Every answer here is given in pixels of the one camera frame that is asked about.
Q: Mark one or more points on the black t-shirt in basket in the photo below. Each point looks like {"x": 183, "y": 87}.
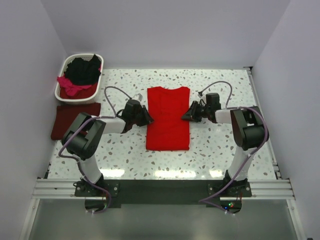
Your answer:
{"x": 84, "y": 72}

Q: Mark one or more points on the folded dark maroon t-shirt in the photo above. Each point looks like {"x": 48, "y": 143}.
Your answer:
{"x": 66, "y": 114}

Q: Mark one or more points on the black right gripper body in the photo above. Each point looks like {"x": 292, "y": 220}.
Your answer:
{"x": 197, "y": 113}

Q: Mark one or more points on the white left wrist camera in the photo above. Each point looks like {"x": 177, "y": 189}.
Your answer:
{"x": 138, "y": 97}

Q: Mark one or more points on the bright red t-shirt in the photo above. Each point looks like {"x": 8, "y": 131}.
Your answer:
{"x": 168, "y": 132}

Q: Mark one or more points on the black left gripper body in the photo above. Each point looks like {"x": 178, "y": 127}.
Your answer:
{"x": 141, "y": 115}

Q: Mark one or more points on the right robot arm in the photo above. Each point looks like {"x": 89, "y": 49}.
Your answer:
{"x": 250, "y": 133}

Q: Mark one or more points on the aluminium frame rail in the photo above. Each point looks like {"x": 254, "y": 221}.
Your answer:
{"x": 279, "y": 189}

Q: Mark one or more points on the dark red t-shirt in basket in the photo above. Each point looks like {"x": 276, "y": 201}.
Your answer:
{"x": 72, "y": 93}

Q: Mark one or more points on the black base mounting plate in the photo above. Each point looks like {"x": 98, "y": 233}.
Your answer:
{"x": 113, "y": 193}

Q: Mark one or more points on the pink t-shirt in basket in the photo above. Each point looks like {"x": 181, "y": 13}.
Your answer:
{"x": 66, "y": 83}

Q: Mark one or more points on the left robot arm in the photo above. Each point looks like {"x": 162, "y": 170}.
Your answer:
{"x": 81, "y": 141}

